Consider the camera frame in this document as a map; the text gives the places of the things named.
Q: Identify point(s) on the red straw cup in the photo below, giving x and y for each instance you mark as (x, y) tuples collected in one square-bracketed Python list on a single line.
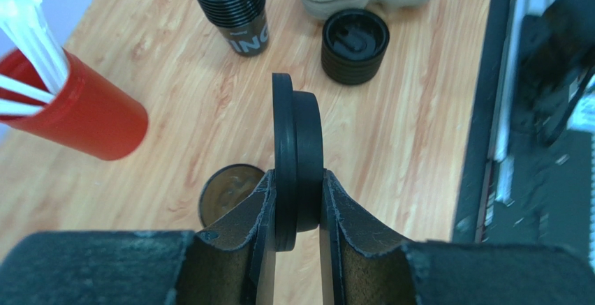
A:
[(90, 114)]

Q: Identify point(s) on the stack of black lids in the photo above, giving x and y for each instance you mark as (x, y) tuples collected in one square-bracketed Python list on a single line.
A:
[(354, 42)]

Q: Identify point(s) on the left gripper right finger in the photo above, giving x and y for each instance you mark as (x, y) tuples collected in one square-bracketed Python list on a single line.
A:
[(363, 261)]

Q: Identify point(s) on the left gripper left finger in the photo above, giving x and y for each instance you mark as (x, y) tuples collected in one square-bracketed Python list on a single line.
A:
[(229, 262)]

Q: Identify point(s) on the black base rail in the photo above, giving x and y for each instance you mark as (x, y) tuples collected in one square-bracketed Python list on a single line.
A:
[(475, 179)]

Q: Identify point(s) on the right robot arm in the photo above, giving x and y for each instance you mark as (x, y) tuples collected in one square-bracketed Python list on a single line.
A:
[(564, 44)]

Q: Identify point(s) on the white wrapped straws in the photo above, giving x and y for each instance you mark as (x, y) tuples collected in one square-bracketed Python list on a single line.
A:
[(24, 22)]

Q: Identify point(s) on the single dark plastic cup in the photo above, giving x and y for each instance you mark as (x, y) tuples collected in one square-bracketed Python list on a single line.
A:
[(225, 189)]

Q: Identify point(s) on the stack of black cups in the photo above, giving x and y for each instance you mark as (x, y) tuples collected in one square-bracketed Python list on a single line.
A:
[(242, 23)]

